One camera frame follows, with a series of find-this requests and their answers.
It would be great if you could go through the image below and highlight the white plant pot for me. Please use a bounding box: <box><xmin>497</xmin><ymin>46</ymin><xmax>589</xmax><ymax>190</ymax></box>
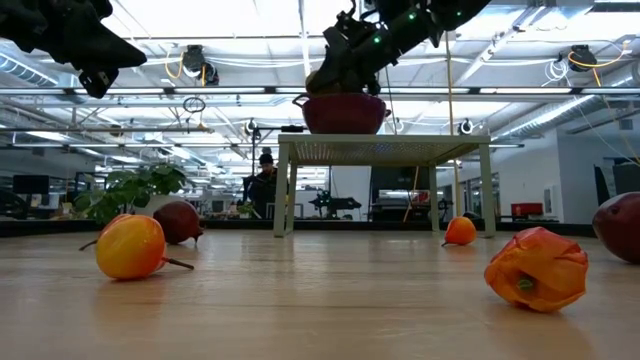
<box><xmin>133</xmin><ymin>193</ymin><xmax>187</xmax><ymax>217</ymax></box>

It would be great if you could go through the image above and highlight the dark red pointed fruit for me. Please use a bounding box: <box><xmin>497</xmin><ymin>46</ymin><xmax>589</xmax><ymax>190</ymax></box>
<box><xmin>152</xmin><ymin>199</ymin><xmax>205</xmax><ymax>246</ymax></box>

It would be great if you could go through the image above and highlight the orange bell pepper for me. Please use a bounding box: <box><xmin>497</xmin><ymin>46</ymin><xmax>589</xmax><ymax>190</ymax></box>
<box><xmin>483</xmin><ymin>225</ymin><xmax>590</xmax><ymax>314</ymax></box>

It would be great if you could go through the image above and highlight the yellow-orange peach with stem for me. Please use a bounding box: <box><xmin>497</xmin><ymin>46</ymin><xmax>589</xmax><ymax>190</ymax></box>
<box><xmin>94</xmin><ymin>213</ymin><xmax>195</xmax><ymax>281</ymax></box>

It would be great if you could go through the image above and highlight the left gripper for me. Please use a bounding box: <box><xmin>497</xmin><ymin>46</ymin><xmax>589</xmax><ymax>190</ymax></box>
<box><xmin>34</xmin><ymin>0</ymin><xmax>149</xmax><ymax>100</ymax></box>

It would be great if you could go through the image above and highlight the large dark red fruit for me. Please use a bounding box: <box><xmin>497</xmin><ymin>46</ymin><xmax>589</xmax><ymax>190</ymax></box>
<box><xmin>591</xmin><ymin>191</ymin><xmax>640</xmax><ymax>265</ymax></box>

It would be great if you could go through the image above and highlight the red box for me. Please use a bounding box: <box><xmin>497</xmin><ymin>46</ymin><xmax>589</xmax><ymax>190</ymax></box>
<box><xmin>510</xmin><ymin>202</ymin><xmax>544</xmax><ymax>218</ymax></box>

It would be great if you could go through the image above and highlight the green leafy plant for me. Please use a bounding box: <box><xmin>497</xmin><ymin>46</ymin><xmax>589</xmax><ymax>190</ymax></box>
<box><xmin>73</xmin><ymin>162</ymin><xmax>189</xmax><ymax>226</ymax></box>

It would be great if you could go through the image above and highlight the black monitor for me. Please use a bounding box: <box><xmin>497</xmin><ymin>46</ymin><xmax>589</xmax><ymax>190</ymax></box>
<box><xmin>369</xmin><ymin>166</ymin><xmax>432</xmax><ymax>191</ymax></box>
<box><xmin>12</xmin><ymin>174</ymin><xmax>51</xmax><ymax>196</ymax></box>

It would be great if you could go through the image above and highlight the small orange fruit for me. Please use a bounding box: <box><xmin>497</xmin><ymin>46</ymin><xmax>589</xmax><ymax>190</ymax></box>
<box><xmin>440</xmin><ymin>215</ymin><xmax>478</xmax><ymax>248</ymax></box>

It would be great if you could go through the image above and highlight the pale green perforated metal shelf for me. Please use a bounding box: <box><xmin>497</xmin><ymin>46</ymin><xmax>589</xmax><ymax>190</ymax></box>
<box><xmin>272</xmin><ymin>133</ymin><xmax>497</xmax><ymax>239</ymax></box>

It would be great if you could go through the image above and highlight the magenta colander bowl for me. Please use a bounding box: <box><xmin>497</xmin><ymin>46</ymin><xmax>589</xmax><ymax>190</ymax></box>
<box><xmin>291</xmin><ymin>92</ymin><xmax>392</xmax><ymax>135</ymax></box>

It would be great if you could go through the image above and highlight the yellow hanging cable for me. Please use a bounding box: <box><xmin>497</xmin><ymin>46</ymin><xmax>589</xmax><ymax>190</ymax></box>
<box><xmin>402</xmin><ymin>166</ymin><xmax>421</xmax><ymax>224</ymax></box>

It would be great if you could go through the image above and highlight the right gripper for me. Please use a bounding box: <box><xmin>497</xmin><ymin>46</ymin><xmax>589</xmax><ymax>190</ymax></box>
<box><xmin>323</xmin><ymin>33</ymin><xmax>402</xmax><ymax>96</ymax></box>

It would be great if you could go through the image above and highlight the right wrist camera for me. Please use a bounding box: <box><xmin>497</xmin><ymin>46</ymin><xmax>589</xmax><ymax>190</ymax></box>
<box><xmin>322</xmin><ymin>9</ymin><xmax>374</xmax><ymax>61</ymax></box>

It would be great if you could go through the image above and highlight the red-orange peach with stem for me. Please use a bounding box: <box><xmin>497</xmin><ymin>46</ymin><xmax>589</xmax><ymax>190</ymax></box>
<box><xmin>78</xmin><ymin>212</ymin><xmax>135</xmax><ymax>252</ymax></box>

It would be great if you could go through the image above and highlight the person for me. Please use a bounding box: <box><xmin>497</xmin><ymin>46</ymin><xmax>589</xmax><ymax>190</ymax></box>
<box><xmin>248</xmin><ymin>152</ymin><xmax>281</xmax><ymax>220</ymax></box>

